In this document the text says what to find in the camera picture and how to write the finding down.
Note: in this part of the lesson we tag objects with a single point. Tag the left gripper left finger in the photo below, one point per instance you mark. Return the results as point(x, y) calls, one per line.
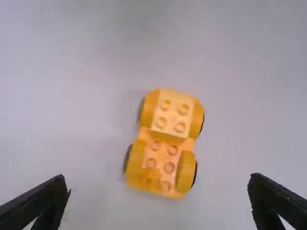
point(33, 206)

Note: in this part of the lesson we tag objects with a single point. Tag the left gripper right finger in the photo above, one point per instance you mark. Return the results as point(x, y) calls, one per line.
point(278, 203)

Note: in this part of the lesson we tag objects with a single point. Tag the yellow toy car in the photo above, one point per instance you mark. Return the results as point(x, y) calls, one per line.
point(165, 143)

